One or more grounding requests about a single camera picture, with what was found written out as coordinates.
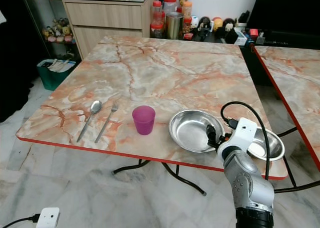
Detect large steel bowl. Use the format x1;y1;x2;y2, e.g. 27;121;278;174
168;109;226;153

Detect small steel bowl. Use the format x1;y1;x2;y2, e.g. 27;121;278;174
247;128;286;162

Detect purple plastic cup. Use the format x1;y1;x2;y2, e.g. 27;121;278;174
132;105;156;135

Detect marble-print folding table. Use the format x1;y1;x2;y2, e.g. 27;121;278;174
254;45;320;193
16;35;289;196

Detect white blue box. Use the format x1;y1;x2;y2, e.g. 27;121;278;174
235;28;248;45

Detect steel fork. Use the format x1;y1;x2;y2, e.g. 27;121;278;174
94;100;120;144

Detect black figurine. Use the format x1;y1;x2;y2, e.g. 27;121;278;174
223;18;237;36
197;17;212;37

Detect yellow figurine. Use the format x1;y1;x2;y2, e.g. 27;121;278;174
212;17;223;31

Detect steel tumbler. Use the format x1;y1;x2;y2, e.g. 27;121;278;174
166;12;184;40

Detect steel spoon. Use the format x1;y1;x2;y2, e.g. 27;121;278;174
76;100;103;143

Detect clear red-lid jar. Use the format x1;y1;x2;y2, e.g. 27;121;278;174
162;0;178;16

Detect black television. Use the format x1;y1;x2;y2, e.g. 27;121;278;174
246;0;320;33

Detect green plastic bin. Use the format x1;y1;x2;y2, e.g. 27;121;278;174
36;59;77;91

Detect light wooden cabinet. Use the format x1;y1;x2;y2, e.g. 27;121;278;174
62;0;156;58

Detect plush toys cluster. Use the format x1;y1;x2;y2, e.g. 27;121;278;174
42;19;76;43

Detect glass display shelf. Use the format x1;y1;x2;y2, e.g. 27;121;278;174
20;0;81;63

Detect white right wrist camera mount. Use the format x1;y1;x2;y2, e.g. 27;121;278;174
226;117;259;149

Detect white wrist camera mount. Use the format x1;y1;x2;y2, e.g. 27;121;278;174
226;117;259;149
36;207;61;228

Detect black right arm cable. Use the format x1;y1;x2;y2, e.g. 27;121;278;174
220;101;271;181

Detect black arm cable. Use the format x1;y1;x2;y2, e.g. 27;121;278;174
220;101;271;181
2;214;40;228

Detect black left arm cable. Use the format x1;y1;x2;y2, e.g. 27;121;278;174
2;214;40;228

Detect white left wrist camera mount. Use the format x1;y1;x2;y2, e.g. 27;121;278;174
36;207;61;228

